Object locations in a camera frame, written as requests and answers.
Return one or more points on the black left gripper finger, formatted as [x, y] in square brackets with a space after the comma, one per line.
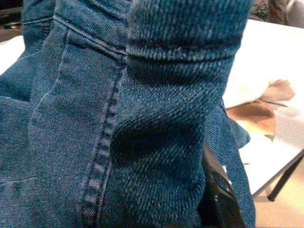
[219, 194]

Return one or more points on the blue denim garment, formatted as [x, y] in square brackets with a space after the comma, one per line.
[118, 118]

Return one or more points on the black table leg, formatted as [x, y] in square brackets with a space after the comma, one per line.
[285, 178]

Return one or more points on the cream garment with peach patch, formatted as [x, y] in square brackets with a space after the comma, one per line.
[251, 111]

